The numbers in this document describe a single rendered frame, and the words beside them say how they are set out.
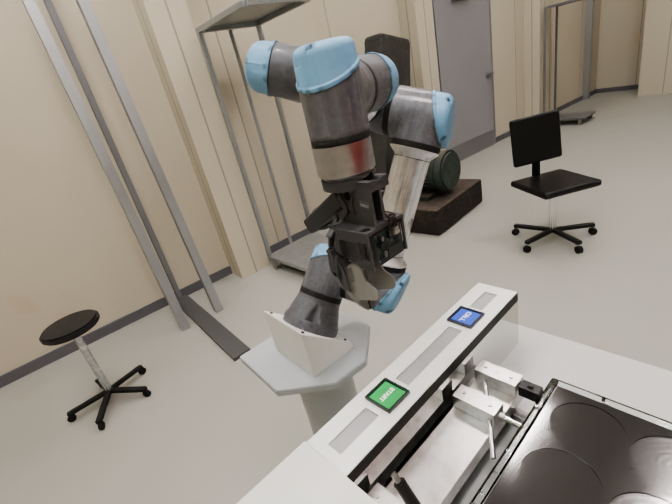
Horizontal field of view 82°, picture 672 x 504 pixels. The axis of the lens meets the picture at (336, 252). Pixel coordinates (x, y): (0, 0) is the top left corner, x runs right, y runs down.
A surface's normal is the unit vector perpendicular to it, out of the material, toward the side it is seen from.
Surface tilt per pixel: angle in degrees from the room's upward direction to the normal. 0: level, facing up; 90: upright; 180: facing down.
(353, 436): 0
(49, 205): 90
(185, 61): 90
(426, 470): 0
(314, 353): 90
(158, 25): 90
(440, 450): 0
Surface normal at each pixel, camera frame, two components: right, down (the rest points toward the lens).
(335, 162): -0.31, 0.45
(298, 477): -0.21, -0.89
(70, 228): 0.62, 0.20
